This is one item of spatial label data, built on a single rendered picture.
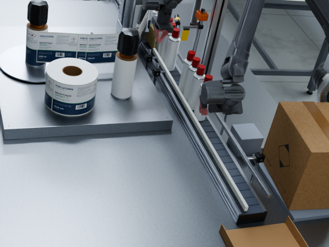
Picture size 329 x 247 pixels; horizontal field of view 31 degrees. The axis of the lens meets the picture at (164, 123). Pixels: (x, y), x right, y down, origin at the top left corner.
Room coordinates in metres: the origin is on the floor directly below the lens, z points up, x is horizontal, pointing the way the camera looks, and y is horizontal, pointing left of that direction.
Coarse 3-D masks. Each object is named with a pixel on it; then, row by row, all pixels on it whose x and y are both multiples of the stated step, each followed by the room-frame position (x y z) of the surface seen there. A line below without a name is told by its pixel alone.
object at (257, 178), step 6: (180, 54) 2.39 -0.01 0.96; (216, 114) 1.97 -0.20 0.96; (222, 120) 1.93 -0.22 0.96; (222, 126) 1.91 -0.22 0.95; (228, 132) 1.86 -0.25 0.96; (234, 138) 1.83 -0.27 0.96; (234, 144) 1.81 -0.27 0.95; (240, 150) 1.76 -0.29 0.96; (246, 156) 1.73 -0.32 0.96; (246, 162) 1.71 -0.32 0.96; (252, 168) 1.67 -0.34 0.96; (258, 180) 1.61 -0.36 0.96; (264, 186) 1.59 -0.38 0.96; (264, 192) 1.57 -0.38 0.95
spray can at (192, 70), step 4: (192, 60) 2.15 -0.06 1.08; (196, 60) 2.14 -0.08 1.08; (200, 60) 2.15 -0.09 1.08; (192, 64) 2.15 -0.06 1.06; (196, 64) 2.14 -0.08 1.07; (188, 68) 2.15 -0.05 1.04; (192, 68) 2.14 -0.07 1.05; (196, 68) 2.14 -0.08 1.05; (188, 72) 2.14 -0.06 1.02; (192, 72) 2.13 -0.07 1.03; (188, 76) 2.14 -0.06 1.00; (192, 76) 2.13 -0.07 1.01; (188, 80) 2.14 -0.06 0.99; (188, 84) 2.14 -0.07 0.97; (184, 88) 2.15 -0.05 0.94; (188, 88) 2.13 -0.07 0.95; (184, 92) 2.14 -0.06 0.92; (188, 92) 2.13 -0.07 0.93; (184, 96) 2.14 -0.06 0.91
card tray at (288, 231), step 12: (288, 216) 1.57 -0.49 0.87; (240, 228) 1.49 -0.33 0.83; (252, 228) 1.51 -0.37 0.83; (264, 228) 1.52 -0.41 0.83; (276, 228) 1.53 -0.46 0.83; (288, 228) 1.54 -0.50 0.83; (228, 240) 1.40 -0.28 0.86; (240, 240) 1.44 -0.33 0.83; (252, 240) 1.45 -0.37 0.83; (264, 240) 1.46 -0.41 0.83; (276, 240) 1.47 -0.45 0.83; (288, 240) 1.49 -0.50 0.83; (300, 240) 1.48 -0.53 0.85
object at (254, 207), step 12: (156, 60) 2.44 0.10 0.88; (168, 84) 2.26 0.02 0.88; (204, 144) 1.87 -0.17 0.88; (216, 144) 1.88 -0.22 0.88; (228, 156) 1.82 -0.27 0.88; (216, 168) 1.74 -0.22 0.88; (228, 168) 1.75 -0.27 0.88; (240, 180) 1.69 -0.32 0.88; (240, 192) 1.63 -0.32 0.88; (252, 192) 1.64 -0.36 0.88; (252, 204) 1.58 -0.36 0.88
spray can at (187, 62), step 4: (188, 52) 2.20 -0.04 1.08; (192, 52) 2.20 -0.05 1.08; (188, 56) 2.19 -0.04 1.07; (192, 56) 2.19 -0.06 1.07; (184, 60) 2.20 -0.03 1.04; (188, 60) 2.19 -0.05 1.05; (184, 64) 2.19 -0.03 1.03; (188, 64) 2.18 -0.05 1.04; (184, 68) 2.19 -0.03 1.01; (184, 72) 2.18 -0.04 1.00; (184, 76) 2.18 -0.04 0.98; (180, 80) 2.19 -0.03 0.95; (184, 80) 2.18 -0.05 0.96; (180, 84) 2.19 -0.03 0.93; (184, 84) 2.18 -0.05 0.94; (180, 88) 2.18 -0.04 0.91
